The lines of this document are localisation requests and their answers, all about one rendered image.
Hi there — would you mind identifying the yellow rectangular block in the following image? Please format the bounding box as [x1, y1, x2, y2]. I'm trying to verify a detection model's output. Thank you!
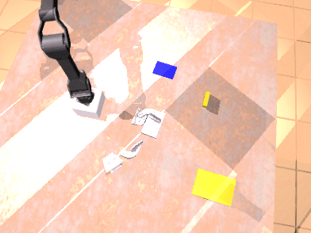
[202, 91, 210, 108]

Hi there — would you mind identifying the yellow rectangular plate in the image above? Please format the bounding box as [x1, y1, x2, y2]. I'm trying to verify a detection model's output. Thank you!
[192, 169, 236, 206]

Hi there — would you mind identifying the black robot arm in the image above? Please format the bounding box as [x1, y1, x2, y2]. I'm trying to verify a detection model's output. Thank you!
[37, 0, 94, 106]

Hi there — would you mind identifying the blue rectangular block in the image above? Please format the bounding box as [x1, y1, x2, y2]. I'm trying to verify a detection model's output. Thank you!
[152, 61, 177, 79]

